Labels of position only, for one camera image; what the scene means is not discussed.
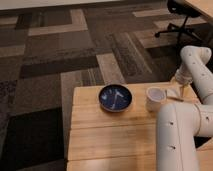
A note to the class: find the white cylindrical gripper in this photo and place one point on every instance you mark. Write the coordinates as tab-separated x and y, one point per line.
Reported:
183	77

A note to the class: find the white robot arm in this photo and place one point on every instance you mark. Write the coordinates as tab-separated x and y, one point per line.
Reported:
178	123

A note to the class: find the blue ceramic bowl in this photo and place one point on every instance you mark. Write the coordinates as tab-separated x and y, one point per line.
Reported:
115	98

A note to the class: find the white paper cup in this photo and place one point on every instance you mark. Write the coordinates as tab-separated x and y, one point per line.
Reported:
155	97

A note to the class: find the wooden desk corner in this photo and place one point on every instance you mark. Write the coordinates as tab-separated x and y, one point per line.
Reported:
205	7

